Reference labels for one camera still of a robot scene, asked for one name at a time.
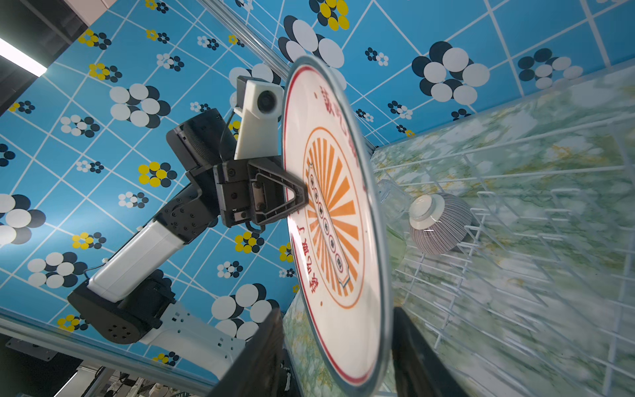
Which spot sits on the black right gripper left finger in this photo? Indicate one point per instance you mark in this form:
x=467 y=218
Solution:
x=257 y=370

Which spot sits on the clear glass tumbler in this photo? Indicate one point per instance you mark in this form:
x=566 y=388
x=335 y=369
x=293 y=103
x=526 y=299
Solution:
x=394 y=201

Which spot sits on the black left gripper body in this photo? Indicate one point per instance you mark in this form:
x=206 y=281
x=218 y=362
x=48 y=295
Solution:
x=219 y=185

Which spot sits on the white wire dish rack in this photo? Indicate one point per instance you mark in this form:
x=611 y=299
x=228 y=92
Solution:
x=538 y=298

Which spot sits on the white plate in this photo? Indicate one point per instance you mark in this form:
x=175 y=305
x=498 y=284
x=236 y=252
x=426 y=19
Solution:
x=339 y=237

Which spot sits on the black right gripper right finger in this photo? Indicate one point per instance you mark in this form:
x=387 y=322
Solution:
x=418 y=370

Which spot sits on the striped ceramic bowl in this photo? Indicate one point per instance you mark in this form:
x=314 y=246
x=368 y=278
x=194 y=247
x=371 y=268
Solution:
x=438 y=222

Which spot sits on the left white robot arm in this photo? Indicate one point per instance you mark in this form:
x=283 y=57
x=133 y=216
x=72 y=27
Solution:
x=129 y=300

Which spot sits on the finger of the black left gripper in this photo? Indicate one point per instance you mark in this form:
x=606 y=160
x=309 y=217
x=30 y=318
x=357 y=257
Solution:
x=275 y=193

